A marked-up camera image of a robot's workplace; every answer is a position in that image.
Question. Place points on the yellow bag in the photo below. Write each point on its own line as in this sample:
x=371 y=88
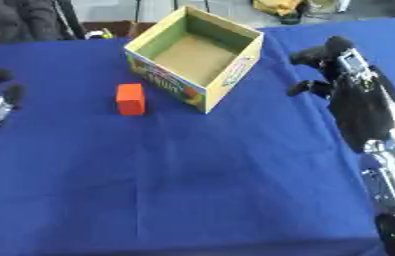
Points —
x=279 y=7

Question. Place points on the tan cardboard box green inside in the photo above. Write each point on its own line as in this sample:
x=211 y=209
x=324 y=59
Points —
x=197 y=58

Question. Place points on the person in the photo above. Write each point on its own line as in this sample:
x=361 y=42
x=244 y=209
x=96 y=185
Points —
x=19 y=18

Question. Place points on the orange rectangular block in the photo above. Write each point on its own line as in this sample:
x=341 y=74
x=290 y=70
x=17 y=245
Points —
x=130 y=99

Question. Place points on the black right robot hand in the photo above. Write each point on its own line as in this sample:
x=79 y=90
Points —
x=359 y=110

